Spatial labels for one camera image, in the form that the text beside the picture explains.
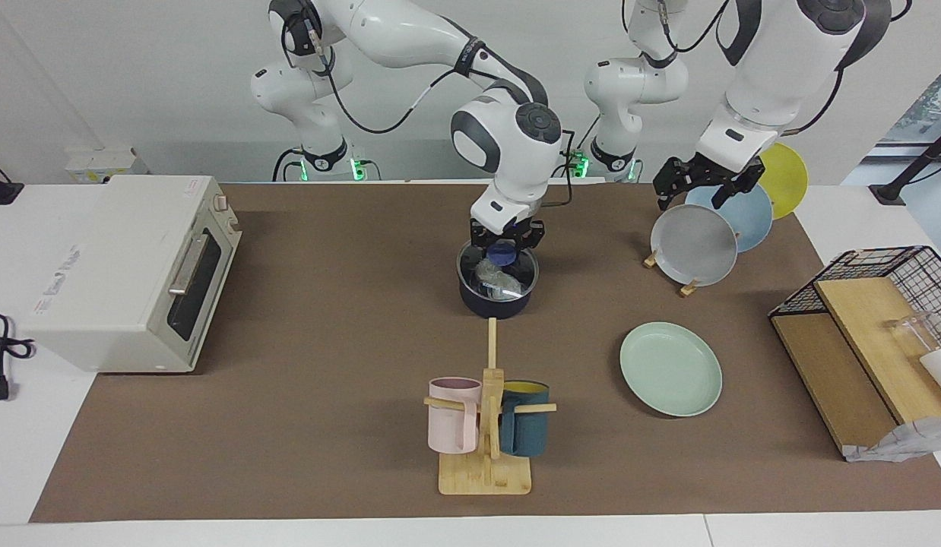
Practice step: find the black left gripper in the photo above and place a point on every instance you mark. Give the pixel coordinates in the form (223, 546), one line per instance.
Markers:
(714, 173)

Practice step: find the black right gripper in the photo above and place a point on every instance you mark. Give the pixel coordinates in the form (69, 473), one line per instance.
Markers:
(508, 233)

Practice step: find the glass lid with blue knob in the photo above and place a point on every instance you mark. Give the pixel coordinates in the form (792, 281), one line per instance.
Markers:
(501, 253)

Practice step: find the small white food bag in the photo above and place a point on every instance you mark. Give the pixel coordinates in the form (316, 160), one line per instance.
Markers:
(501, 285)

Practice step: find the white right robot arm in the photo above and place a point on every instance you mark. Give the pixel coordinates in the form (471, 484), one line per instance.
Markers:
(508, 144)

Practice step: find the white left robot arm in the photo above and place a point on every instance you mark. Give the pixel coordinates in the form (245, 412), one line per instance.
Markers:
(774, 76)

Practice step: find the grey plate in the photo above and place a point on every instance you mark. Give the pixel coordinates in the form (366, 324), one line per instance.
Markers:
(695, 245)

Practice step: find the light blue plate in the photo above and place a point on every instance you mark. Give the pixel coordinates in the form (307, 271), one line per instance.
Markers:
(748, 220)

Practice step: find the wooden plate rack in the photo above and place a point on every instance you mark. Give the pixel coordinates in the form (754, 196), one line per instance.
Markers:
(689, 288)

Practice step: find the yellow plate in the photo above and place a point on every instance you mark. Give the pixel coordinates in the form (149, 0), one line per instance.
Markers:
(786, 178)

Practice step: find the pale green plate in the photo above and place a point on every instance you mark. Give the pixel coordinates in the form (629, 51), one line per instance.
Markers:
(672, 368)

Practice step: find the teal mug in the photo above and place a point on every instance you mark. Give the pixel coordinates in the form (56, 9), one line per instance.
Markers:
(525, 429)

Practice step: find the pink mug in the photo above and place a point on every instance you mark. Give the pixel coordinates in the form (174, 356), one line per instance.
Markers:
(451, 425)

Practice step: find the light wooden board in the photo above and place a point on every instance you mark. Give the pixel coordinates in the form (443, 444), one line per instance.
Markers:
(873, 334)

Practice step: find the wooden mug tree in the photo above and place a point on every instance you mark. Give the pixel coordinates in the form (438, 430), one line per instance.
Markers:
(486, 479)

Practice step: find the clear glass beaker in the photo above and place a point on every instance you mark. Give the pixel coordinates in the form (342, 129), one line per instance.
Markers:
(915, 330)

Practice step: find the brown table mat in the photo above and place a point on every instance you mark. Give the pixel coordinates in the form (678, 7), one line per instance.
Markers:
(288, 456)

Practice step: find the beige toaster oven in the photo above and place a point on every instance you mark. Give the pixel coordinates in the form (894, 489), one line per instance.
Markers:
(106, 266)

